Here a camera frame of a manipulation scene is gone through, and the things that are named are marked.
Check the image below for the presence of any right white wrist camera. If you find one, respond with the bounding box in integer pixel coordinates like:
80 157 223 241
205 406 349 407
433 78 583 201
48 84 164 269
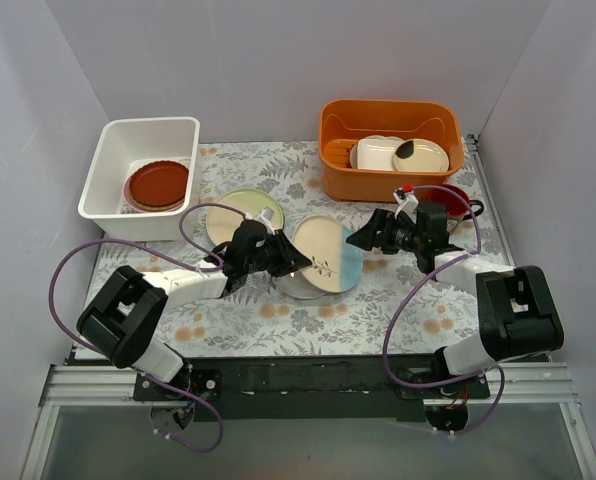
393 185 419 219

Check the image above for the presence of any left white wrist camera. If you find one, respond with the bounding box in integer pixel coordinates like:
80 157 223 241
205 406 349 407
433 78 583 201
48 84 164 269
256 207 276 235

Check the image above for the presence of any red and black mug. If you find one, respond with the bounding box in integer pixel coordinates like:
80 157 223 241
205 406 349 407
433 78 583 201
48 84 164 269
428 185 485 222

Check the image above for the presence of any red-brown scalloped plate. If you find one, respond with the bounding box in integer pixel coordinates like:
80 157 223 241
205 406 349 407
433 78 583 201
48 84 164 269
129 160 189 206

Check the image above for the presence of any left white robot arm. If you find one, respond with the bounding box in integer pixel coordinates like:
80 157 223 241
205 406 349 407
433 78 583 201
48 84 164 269
77 219 312 400

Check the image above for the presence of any aluminium frame rail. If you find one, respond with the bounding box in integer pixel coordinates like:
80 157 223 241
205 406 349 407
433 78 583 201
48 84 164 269
465 133 596 479

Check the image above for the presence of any cream green floral plate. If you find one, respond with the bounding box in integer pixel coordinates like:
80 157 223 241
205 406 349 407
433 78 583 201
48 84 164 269
206 188 282 245

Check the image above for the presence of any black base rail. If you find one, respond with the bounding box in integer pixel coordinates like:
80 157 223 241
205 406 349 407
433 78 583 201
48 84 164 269
132 349 499 421

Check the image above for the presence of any white plastic bin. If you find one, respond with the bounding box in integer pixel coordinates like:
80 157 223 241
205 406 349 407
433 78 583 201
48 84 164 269
78 117 201 242

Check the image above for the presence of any white rectangular dish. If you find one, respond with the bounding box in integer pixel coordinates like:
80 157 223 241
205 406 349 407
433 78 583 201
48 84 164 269
355 137 405 172

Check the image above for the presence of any woven bamboo pattern plate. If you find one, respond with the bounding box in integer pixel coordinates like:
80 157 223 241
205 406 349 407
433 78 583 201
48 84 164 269
127 197 184 212

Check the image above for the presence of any white fluted deep plate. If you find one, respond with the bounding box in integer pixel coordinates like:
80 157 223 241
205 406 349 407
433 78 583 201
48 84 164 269
274 271 326 300

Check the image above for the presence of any cream and blue plate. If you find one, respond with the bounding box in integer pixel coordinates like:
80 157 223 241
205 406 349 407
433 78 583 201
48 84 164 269
292 215 364 294

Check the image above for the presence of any orange plastic bin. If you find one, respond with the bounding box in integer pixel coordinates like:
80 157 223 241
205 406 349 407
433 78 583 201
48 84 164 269
318 99 464 203

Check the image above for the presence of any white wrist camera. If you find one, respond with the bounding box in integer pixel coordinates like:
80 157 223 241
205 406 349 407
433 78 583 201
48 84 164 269
256 207 276 235
393 185 419 219

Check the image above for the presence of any floral patterned table mat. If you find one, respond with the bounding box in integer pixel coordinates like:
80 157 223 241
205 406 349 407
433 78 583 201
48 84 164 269
74 140 521 360

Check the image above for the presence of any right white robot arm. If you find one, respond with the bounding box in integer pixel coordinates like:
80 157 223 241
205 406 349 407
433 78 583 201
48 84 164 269
346 202 565 398

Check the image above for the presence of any cream plate with black mark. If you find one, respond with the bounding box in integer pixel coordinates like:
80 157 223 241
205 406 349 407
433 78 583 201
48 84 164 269
392 138 449 173

